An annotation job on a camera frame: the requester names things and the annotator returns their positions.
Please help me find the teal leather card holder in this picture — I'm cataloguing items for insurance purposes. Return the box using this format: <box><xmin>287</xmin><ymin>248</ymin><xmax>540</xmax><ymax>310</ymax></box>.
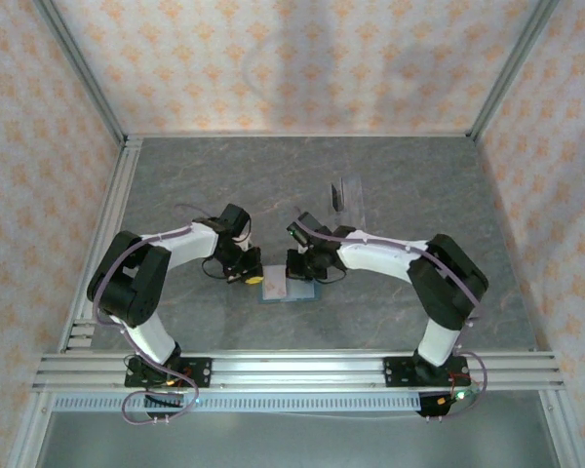
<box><xmin>257</xmin><ymin>264</ymin><xmax>324</xmax><ymax>305</ymax></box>

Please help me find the dark credit card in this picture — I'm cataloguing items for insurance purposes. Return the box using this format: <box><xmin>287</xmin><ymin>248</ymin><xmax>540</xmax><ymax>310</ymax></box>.
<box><xmin>329</xmin><ymin>181</ymin><xmax>346</xmax><ymax>215</ymax></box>

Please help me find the clear acrylic card stand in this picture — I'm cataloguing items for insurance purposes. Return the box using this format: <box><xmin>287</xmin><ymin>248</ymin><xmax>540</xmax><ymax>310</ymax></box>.
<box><xmin>328</xmin><ymin>172</ymin><xmax>368</xmax><ymax>231</ymax></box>

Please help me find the grey metal panel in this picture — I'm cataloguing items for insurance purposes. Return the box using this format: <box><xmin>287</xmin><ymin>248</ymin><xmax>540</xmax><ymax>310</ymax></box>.
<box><xmin>38</xmin><ymin>411</ymin><xmax>565</xmax><ymax>468</ymax></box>

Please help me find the black controller module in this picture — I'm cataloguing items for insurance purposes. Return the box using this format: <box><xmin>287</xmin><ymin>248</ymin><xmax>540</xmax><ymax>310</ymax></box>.
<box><xmin>416</xmin><ymin>387</ymin><xmax>477</xmax><ymax>421</ymax></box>

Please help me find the right thin black camera cable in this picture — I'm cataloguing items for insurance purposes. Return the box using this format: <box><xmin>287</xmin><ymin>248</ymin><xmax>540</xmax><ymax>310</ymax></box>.
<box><xmin>315</xmin><ymin>268</ymin><xmax>348</xmax><ymax>286</ymax></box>

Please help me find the thin black camera cable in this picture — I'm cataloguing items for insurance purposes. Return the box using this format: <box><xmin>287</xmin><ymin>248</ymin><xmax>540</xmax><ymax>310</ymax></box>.
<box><xmin>315</xmin><ymin>268</ymin><xmax>348</xmax><ymax>286</ymax></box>
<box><xmin>201</xmin><ymin>256</ymin><xmax>229</xmax><ymax>281</ymax></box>

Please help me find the left thin black camera cable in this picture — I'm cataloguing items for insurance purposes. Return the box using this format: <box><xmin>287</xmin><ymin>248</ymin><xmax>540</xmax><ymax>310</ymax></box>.
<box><xmin>201</xmin><ymin>256</ymin><xmax>229</xmax><ymax>281</ymax></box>

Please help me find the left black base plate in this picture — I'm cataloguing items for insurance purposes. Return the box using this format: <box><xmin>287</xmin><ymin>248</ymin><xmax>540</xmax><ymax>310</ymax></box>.
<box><xmin>124</xmin><ymin>357</ymin><xmax>214</xmax><ymax>390</ymax></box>

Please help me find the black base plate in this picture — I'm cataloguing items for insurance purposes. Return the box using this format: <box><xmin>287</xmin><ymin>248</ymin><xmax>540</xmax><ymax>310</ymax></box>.
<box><xmin>124</xmin><ymin>357</ymin><xmax>214</xmax><ymax>390</ymax></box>
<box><xmin>382</xmin><ymin>354</ymin><xmax>472</xmax><ymax>390</ymax></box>

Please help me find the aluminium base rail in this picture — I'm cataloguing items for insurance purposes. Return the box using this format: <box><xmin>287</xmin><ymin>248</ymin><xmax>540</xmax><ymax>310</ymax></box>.
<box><xmin>31</xmin><ymin>349</ymin><xmax>566</xmax><ymax>392</ymax></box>

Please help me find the thin aluminium table-edge rail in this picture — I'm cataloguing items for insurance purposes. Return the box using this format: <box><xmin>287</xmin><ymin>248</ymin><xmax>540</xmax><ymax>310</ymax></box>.
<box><xmin>125</xmin><ymin>130</ymin><xmax>477</xmax><ymax>140</ymax></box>

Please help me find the slotted grey cable duct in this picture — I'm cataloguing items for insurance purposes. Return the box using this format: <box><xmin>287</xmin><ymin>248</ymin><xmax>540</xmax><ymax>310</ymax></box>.
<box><xmin>52</xmin><ymin>393</ymin><xmax>423</xmax><ymax>414</ymax></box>

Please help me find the aluminium side rail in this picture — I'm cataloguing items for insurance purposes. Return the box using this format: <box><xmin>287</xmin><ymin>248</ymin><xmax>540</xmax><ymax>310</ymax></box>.
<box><xmin>58</xmin><ymin>136</ymin><xmax>145</xmax><ymax>353</ymax></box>

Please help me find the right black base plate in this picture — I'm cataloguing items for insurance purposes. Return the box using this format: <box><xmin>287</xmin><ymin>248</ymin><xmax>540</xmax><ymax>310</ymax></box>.
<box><xmin>382</xmin><ymin>354</ymin><xmax>472</xmax><ymax>390</ymax></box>

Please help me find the aluminium frame post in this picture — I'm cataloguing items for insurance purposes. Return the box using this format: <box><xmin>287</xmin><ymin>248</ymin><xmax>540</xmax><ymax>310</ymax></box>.
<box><xmin>466</xmin><ymin>0</ymin><xmax>562</xmax><ymax>142</ymax></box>
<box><xmin>31</xmin><ymin>0</ymin><xmax>129</xmax><ymax>143</ymax></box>

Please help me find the short aluminium frame leg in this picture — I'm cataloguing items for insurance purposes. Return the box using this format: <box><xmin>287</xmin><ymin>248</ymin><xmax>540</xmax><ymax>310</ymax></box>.
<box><xmin>538</xmin><ymin>388</ymin><xmax>585</xmax><ymax>468</ymax></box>
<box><xmin>9</xmin><ymin>389</ymin><xmax>55</xmax><ymax>468</ymax></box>

